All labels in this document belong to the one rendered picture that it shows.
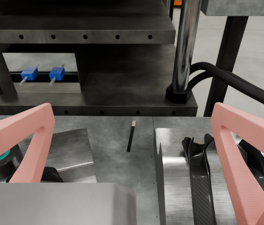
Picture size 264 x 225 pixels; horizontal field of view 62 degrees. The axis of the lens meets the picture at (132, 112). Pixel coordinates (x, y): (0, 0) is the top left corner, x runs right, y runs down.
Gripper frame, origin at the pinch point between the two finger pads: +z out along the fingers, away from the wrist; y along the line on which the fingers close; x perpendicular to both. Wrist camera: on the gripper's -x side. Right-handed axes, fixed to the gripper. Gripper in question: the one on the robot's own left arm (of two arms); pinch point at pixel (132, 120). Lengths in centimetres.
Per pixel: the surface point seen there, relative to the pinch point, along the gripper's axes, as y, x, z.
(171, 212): -6.8, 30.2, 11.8
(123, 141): 3, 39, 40
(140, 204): -1.8, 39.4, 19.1
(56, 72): 29, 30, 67
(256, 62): -168, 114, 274
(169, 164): -7.3, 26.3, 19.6
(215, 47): -130, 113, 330
